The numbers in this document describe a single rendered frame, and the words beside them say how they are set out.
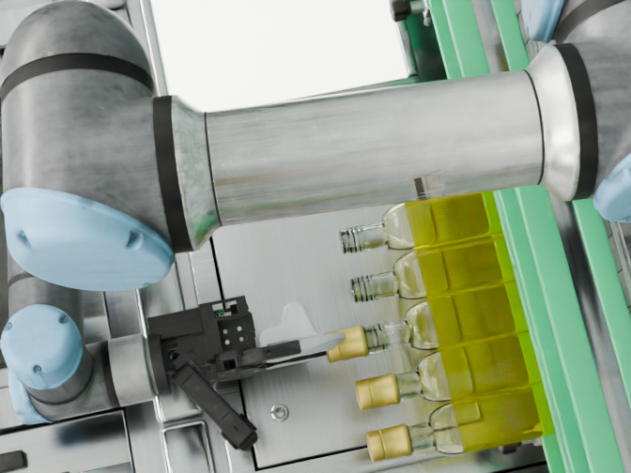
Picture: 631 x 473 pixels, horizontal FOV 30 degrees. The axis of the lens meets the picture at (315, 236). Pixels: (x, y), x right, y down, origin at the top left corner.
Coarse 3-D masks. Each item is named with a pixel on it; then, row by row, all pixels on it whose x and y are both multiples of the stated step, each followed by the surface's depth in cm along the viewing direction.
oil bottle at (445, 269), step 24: (480, 240) 133; (504, 240) 133; (408, 264) 132; (432, 264) 132; (456, 264) 132; (480, 264) 132; (504, 264) 132; (408, 288) 131; (432, 288) 131; (456, 288) 132; (480, 288) 133
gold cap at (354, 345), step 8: (352, 328) 131; (360, 328) 131; (352, 336) 130; (360, 336) 130; (344, 344) 130; (352, 344) 130; (360, 344) 130; (328, 352) 130; (336, 352) 130; (344, 352) 130; (352, 352) 130; (360, 352) 131; (336, 360) 131
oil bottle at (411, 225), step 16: (480, 192) 134; (400, 208) 133; (416, 208) 133; (432, 208) 133; (448, 208) 133; (464, 208) 133; (480, 208) 134; (496, 208) 134; (384, 224) 134; (400, 224) 133; (416, 224) 133; (432, 224) 133; (448, 224) 133; (464, 224) 133; (480, 224) 133; (496, 224) 133; (400, 240) 133; (416, 240) 132; (432, 240) 133; (448, 240) 133; (400, 256) 136
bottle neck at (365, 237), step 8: (368, 224) 135; (376, 224) 135; (344, 232) 134; (352, 232) 134; (360, 232) 134; (368, 232) 134; (376, 232) 134; (344, 240) 133; (352, 240) 134; (360, 240) 134; (368, 240) 134; (376, 240) 134; (384, 240) 134; (344, 248) 134; (352, 248) 134; (360, 248) 134; (368, 248) 134; (376, 248) 135
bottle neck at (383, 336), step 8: (400, 320) 132; (368, 328) 131; (376, 328) 131; (384, 328) 131; (392, 328) 131; (400, 328) 131; (368, 336) 131; (376, 336) 131; (384, 336) 131; (392, 336) 131; (400, 336) 131; (368, 344) 130; (376, 344) 131; (384, 344) 131; (392, 344) 131; (400, 344) 132; (368, 352) 131; (376, 352) 132
